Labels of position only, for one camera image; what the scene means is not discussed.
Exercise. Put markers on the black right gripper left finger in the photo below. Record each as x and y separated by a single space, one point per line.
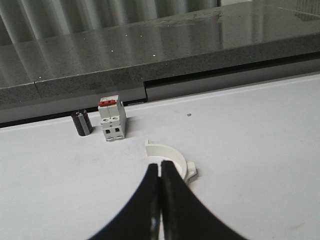
139 219

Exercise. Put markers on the white circuit breaker red switch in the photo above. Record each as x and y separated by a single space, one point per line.
113 118

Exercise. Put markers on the black cylindrical capacitor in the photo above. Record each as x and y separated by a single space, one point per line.
82 122

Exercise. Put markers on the white half pipe clamp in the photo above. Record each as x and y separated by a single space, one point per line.
186 169

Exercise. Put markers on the grey stone counter ledge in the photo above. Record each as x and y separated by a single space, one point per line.
188 53

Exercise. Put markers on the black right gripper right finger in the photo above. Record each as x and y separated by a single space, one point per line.
184 216

